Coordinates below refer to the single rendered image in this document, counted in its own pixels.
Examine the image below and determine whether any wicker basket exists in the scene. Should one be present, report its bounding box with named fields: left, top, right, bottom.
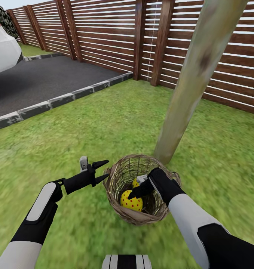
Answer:
left=102, top=154, right=182, bottom=225

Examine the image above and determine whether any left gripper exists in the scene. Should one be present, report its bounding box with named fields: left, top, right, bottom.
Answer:
left=74, top=160, right=109, bottom=190

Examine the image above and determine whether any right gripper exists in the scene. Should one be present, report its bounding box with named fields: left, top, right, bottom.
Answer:
left=128, top=182, right=154, bottom=200

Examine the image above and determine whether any easter egg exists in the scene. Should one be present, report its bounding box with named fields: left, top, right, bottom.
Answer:
left=120, top=189, right=143, bottom=212
left=132, top=177, right=138, bottom=189

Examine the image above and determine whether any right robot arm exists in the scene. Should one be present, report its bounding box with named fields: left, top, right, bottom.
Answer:
left=75, top=23, right=254, bottom=269

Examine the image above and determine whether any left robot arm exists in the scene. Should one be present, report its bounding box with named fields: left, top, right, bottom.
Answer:
left=0, top=156, right=109, bottom=269

